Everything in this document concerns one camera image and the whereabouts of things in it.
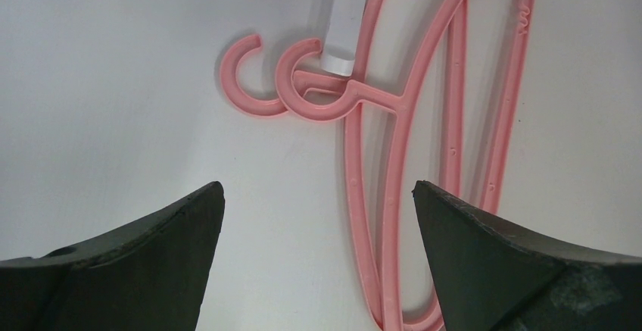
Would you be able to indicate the pink hanger middle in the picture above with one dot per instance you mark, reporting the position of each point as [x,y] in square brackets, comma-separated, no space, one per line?
[379,275]

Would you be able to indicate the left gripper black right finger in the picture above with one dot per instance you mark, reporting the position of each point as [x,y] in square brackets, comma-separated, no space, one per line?
[492,274]

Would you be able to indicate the pink hanger left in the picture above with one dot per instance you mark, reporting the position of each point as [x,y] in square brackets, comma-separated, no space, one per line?
[322,95]

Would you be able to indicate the pink hanger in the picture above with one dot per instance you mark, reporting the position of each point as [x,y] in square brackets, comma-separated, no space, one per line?
[322,95]
[379,275]

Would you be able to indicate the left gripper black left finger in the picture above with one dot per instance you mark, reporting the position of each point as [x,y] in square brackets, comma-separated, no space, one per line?
[149,274]

